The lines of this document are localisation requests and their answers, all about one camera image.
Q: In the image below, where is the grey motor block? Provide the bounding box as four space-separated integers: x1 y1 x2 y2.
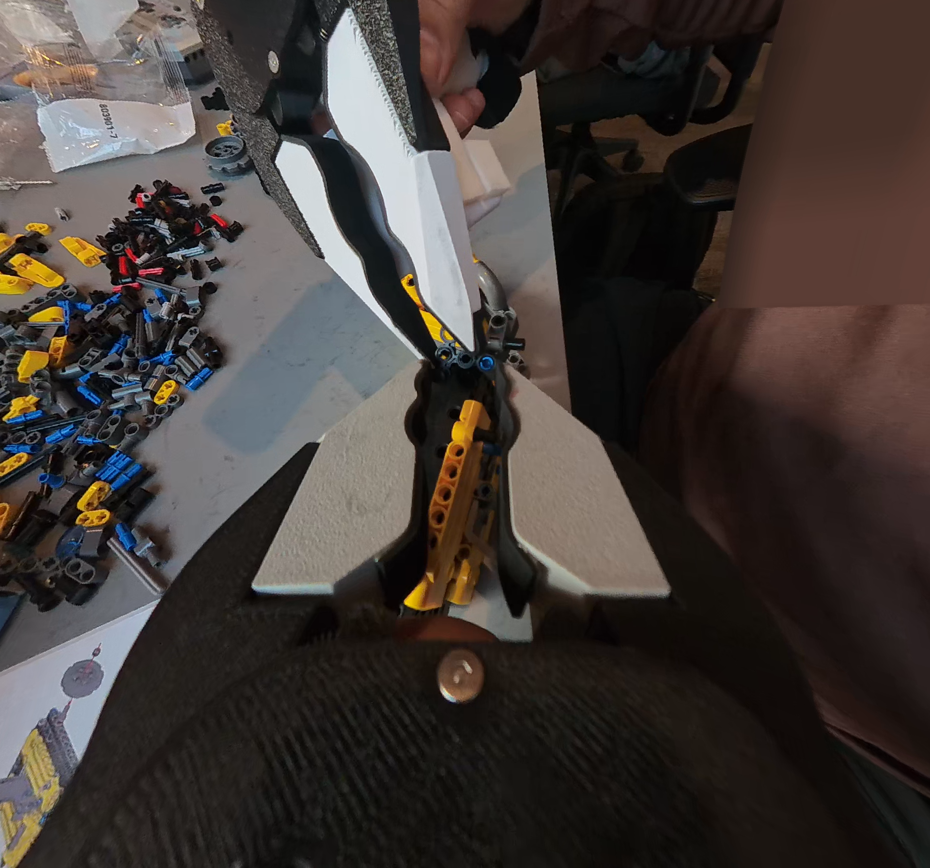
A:
174 47 217 86

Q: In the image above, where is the black backpack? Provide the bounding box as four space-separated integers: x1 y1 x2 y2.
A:
618 40 693 78

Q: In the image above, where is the person's brown sweater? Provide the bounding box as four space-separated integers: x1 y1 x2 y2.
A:
639 305 930 798

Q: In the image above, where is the grey desk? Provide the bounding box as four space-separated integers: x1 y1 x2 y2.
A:
0 0 573 674

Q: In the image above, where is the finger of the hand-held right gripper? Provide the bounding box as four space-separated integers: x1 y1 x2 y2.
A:
323 7 482 355
273 136 431 363

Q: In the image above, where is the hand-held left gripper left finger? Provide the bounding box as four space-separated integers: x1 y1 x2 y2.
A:
251 365 430 613

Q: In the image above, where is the pile of blue grey brick parts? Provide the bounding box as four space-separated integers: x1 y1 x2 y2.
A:
0 279 228 609

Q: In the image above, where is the black connector with blue pin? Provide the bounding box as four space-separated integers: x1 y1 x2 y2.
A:
434 343 504 376

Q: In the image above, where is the yellow black brick vehicle model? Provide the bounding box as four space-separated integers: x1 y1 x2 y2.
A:
400 250 526 620

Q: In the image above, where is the open instruction booklet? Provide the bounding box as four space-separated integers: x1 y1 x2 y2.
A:
0 599 162 868

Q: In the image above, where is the pile of black red pins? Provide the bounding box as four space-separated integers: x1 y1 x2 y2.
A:
105 181 246 296

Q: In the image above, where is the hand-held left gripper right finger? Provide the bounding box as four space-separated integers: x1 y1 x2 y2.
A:
498 365 672 641

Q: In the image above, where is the cluster of yellow curved panels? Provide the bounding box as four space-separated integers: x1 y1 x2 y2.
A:
0 221 108 296

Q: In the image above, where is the small white label bag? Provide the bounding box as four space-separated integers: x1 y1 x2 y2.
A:
36 94 199 176

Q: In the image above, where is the crumpled clear plastic bag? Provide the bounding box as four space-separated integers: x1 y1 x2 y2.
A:
0 0 191 115

